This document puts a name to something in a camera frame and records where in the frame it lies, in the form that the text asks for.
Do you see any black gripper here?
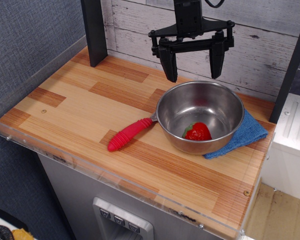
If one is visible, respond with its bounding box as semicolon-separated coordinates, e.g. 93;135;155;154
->
148;0;235;83

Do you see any left dark metal post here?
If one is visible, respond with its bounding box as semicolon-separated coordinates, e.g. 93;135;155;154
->
80;0;108;67

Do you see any clear acrylic table guard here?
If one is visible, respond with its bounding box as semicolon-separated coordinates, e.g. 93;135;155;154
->
0;39;275;240

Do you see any yellow object at corner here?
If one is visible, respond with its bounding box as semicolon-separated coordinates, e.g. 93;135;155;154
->
12;228;35;240

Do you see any red-handled metal fork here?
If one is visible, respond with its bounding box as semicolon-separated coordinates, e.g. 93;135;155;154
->
107;112;157;152

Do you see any right dark metal post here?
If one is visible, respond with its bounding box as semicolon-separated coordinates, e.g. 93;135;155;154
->
269;34;300;124

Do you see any red toy strawberry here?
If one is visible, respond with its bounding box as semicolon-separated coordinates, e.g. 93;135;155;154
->
182;122;212;141

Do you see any black cable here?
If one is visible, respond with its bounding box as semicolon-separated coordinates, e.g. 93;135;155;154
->
204;0;225;9

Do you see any dark metal post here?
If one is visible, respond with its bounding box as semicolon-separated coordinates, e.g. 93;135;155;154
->
80;0;108;67
269;34;300;124

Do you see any stainless steel bowl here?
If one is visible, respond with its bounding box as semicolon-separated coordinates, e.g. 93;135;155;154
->
156;81;245;155

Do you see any black braided hose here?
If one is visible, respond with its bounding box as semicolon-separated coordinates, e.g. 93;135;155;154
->
0;223;14;240

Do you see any white side unit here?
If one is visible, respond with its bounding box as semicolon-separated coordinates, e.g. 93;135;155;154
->
261;93;300;199

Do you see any grey cabinet with button panel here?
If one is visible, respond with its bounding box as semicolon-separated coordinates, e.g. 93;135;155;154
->
38;154;218;240

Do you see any blue folded cloth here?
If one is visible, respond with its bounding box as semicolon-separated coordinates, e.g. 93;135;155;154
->
203;109;268;160

